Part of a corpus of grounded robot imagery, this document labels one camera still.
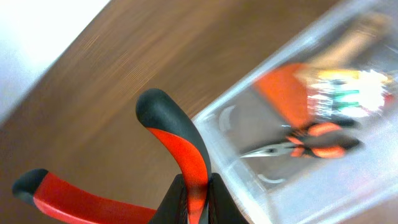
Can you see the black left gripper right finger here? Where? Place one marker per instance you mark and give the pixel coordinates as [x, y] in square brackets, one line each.
[221, 206]

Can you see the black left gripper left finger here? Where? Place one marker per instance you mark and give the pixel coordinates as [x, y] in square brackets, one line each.
[173, 208]

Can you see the red black side cutters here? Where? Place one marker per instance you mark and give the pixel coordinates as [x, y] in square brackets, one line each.
[161, 116]

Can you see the orange black needle-nose pliers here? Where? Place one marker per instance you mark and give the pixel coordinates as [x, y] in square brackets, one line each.
[326, 140]

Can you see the orange scraper wooden handle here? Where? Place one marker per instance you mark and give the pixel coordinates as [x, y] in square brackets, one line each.
[285, 88]

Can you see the clear case of screwdrivers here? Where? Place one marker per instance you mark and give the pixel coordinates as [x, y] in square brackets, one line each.
[347, 93]

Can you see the clear plastic container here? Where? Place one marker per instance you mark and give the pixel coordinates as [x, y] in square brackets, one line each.
[288, 189]

